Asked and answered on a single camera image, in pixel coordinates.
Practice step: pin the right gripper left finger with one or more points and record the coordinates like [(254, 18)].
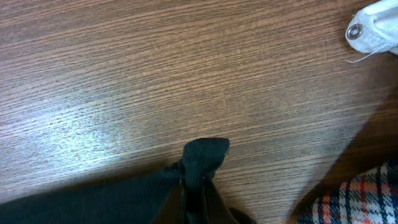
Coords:
[(173, 211)]

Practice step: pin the small white cloth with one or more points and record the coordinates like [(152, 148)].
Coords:
[(373, 30)]

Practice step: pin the red plaid shirt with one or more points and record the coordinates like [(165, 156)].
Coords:
[(368, 198)]

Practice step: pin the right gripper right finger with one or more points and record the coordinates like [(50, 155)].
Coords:
[(214, 209)]

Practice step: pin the black t-shirt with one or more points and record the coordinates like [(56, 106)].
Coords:
[(133, 200)]

